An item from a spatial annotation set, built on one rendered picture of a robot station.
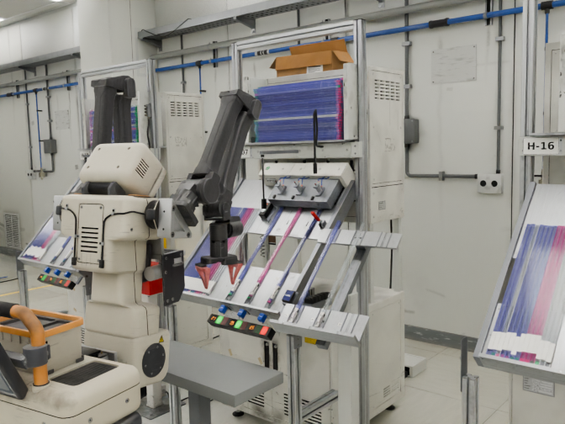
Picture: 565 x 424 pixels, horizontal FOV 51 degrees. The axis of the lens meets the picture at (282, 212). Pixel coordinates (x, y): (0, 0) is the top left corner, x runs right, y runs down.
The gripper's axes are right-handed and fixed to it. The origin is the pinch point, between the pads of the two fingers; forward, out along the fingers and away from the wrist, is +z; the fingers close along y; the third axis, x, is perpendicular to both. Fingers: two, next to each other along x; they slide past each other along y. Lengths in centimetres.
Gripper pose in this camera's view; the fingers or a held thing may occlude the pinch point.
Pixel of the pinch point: (219, 283)
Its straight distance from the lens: 191.7
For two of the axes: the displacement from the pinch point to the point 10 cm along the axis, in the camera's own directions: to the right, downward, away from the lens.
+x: 5.9, 0.8, -8.1
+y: -8.1, 0.7, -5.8
